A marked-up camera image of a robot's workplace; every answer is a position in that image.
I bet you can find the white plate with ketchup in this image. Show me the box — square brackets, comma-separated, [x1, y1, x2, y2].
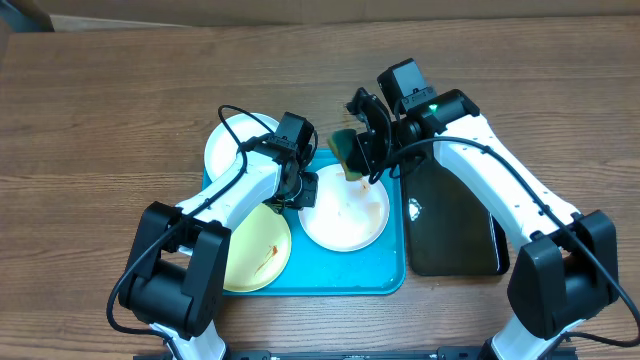
[204, 113, 279, 182]

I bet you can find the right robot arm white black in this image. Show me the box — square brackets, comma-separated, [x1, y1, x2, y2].
[328, 86, 621, 359]

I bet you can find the yellow plate with ketchup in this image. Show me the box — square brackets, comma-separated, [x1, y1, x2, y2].
[223, 204, 292, 293]

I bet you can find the cardboard panel at back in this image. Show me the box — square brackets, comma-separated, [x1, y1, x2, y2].
[37, 0, 639, 26]

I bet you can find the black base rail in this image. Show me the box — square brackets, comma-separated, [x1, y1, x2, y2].
[132, 345, 579, 360]

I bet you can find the black water tray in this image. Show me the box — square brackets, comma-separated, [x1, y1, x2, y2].
[400, 148, 510, 277]

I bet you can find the teal plastic tray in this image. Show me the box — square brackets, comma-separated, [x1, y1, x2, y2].
[225, 176, 406, 296]

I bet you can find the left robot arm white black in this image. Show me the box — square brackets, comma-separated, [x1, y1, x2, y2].
[106, 145, 318, 359]

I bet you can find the green yellow sponge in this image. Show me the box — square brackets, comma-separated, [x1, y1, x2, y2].
[327, 129, 367, 181]

